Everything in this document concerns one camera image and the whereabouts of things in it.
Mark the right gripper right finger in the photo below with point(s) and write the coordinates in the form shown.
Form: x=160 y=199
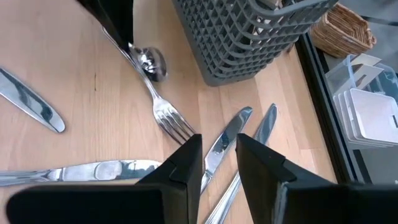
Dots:
x=295 y=202

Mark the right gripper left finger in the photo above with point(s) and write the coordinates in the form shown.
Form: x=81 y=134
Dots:
x=155 y=202

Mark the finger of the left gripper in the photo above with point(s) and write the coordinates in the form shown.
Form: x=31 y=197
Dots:
x=119 y=18
x=93 y=9

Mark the silver spoon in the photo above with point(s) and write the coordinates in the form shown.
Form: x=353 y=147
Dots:
x=152 y=63

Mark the steel spoon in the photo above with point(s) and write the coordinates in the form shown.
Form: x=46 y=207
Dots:
x=109 y=170

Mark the silver fork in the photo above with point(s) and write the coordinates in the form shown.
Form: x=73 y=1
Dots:
x=168 y=118

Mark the silver table knife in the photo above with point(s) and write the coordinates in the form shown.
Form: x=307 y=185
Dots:
x=37 y=109
x=228 y=133
x=267 y=121

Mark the white plastic bin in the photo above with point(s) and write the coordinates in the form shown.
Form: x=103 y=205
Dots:
x=346 y=118
x=373 y=115
x=339 y=115

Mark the grey plastic cutlery basket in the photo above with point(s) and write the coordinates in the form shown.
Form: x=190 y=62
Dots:
x=236 y=46

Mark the clear plastic bin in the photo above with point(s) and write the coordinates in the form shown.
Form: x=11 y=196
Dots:
x=339 y=77

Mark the beige cardboard piece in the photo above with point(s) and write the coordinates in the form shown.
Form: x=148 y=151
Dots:
x=370 y=76
x=367 y=59

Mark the wicker basket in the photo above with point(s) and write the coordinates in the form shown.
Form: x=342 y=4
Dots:
x=342 y=31

